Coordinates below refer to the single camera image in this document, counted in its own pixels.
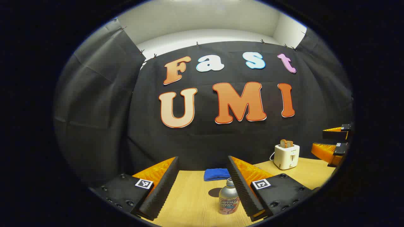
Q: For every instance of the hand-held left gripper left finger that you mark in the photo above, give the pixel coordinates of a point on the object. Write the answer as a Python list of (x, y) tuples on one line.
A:
[(161, 195)]

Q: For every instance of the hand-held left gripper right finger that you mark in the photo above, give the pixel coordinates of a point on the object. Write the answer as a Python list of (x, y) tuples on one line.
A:
[(244, 195)]

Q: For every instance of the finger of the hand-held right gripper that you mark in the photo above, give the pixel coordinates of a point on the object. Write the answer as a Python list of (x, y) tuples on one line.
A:
[(341, 148), (334, 135)]

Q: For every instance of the silver water bottle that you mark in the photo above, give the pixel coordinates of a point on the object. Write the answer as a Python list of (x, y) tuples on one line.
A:
[(228, 197)]

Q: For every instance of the dark brown round coaster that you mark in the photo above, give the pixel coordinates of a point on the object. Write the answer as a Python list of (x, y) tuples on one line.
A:
[(214, 192)]

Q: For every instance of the blue folded towel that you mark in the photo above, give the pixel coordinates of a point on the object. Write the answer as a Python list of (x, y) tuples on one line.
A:
[(216, 174)]

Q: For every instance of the toast bread slice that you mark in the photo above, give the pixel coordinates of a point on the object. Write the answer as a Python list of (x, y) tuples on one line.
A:
[(290, 144), (283, 143)]

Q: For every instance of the white toaster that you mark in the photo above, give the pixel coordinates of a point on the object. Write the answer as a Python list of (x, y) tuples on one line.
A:
[(285, 156)]

